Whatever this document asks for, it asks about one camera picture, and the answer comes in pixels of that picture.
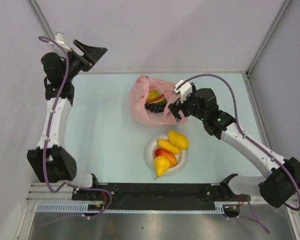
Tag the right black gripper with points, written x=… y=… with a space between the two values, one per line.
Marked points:
x=174 y=109

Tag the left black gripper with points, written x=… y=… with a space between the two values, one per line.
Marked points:
x=91 y=55

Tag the fake watermelon slice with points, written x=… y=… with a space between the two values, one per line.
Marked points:
x=160 y=100

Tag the yellow fake mango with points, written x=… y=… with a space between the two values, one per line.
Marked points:
x=178 y=139

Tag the yellow fake lemon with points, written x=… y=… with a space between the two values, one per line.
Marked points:
x=167 y=145

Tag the pink plastic bag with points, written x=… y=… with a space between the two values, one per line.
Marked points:
x=138 y=96

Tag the red orange fake mango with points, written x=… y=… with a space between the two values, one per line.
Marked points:
x=167 y=154

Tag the white paper plate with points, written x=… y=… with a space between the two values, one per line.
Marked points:
x=182 y=158

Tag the yellow fake pear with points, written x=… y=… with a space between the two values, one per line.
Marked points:
x=161 y=164

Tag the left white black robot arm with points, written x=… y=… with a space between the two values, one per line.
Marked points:
x=50 y=161

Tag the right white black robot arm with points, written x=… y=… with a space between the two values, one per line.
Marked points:
x=280 y=176

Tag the black fake grapes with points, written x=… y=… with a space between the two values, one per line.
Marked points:
x=155 y=107

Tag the yellow fake starfruit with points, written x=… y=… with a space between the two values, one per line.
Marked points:
x=153 y=95

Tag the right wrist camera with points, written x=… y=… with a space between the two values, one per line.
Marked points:
x=182 y=89

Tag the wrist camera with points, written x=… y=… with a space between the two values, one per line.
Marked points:
x=60 y=40
x=182 y=89

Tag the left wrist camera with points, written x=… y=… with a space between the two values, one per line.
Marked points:
x=60 y=40

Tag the left aluminium frame post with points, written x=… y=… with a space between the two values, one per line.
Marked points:
x=48 y=37

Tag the aluminium frame post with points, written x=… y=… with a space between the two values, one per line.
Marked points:
x=48 y=37
x=268 y=36

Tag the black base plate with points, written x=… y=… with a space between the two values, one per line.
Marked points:
x=131 y=203

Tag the aluminium front rail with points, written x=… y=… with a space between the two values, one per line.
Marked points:
x=202 y=191

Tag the right aluminium frame post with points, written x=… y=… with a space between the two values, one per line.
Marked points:
x=268 y=36

